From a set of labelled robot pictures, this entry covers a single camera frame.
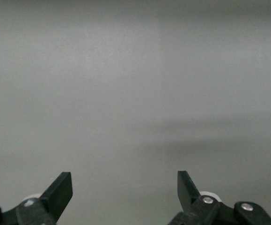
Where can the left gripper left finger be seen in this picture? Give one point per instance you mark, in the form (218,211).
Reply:
(55,197)

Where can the dark grey table mat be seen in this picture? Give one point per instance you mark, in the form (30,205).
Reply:
(135,70)

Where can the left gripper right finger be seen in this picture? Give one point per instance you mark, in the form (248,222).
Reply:
(186,192)

